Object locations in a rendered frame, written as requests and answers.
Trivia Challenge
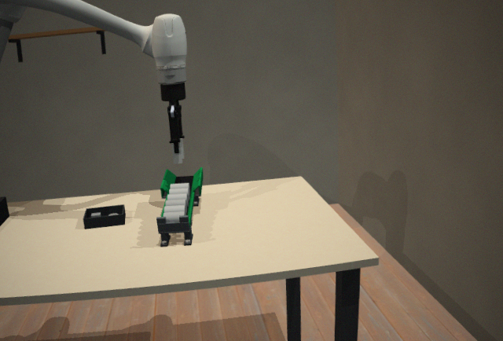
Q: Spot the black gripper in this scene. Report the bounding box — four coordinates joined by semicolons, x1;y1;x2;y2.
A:
160;82;185;163

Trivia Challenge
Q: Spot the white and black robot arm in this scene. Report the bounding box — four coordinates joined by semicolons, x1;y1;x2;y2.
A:
0;0;187;85

